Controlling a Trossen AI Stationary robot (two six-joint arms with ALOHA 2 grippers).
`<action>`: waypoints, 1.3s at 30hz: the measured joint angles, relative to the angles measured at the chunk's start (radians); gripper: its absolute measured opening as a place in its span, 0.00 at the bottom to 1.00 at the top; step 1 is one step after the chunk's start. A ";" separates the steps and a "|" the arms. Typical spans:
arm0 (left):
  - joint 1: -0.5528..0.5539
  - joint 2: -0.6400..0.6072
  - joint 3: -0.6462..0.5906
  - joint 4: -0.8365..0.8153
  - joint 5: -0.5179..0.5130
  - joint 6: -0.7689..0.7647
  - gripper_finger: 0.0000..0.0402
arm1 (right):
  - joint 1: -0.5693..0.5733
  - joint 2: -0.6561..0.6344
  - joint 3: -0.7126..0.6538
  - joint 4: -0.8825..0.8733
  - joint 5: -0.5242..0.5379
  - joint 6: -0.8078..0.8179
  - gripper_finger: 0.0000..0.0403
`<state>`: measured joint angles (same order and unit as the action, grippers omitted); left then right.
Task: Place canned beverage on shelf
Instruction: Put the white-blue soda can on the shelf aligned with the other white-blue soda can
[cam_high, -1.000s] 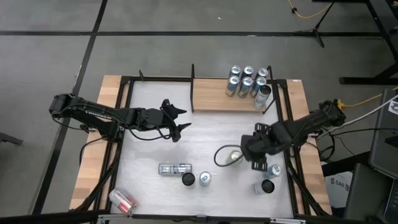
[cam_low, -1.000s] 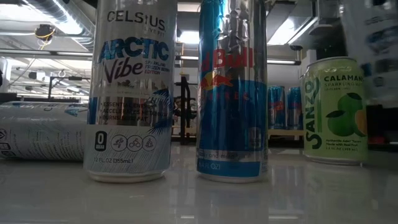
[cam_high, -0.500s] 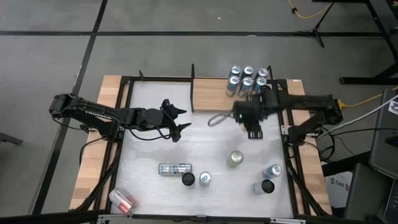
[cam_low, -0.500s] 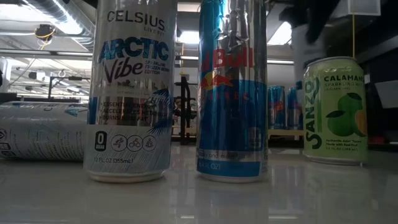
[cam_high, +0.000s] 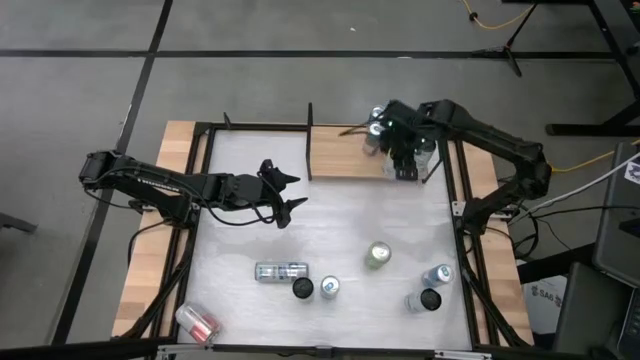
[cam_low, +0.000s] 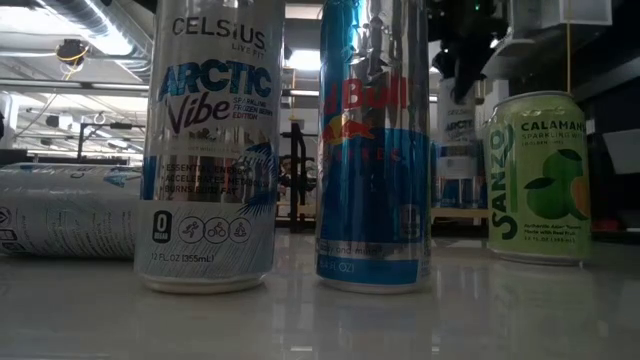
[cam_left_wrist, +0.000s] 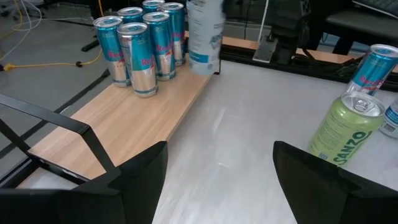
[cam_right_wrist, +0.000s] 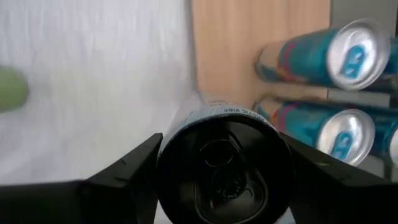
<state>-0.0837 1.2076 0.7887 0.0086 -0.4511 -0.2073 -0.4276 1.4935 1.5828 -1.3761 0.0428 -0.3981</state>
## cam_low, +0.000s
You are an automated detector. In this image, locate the white ceiling box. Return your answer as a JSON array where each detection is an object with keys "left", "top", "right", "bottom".
[{"left": 542, "top": 0, "right": 614, "bottom": 29}]

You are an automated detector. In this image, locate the grey panel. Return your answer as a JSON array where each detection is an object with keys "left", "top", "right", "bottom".
[{"left": 602, "top": 128, "right": 640, "bottom": 175}]

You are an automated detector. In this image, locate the black ceiling device yellow cable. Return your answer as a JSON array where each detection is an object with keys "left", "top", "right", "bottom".
[{"left": 53, "top": 38, "right": 92, "bottom": 66}]

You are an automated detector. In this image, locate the silver Celsius Arctic Vibe can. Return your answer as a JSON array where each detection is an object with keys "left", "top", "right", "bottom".
[
  {"left": 133, "top": 0, "right": 286, "bottom": 295},
  {"left": 0, "top": 161, "right": 144, "bottom": 260},
  {"left": 436, "top": 77, "right": 479, "bottom": 180}
]

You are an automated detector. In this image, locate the black partition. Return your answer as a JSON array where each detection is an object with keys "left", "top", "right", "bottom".
[{"left": 0, "top": 148, "right": 146, "bottom": 166}]

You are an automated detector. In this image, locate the silver ceiling duct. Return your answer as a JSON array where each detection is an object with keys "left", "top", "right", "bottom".
[{"left": 42, "top": 0, "right": 155, "bottom": 81}]

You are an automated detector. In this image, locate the green Sanzo Calamansi can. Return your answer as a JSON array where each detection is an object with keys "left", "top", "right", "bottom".
[{"left": 483, "top": 90, "right": 594, "bottom": 266}]

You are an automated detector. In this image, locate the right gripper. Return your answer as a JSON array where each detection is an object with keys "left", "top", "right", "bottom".
[{"left": 430, "top": 19, "right": 501, "bottom": 105}]

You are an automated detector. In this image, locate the ceiling light panel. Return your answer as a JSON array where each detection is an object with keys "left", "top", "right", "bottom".
[{"left": 285, "top": 48, "right": 322, "bottom": 72}]

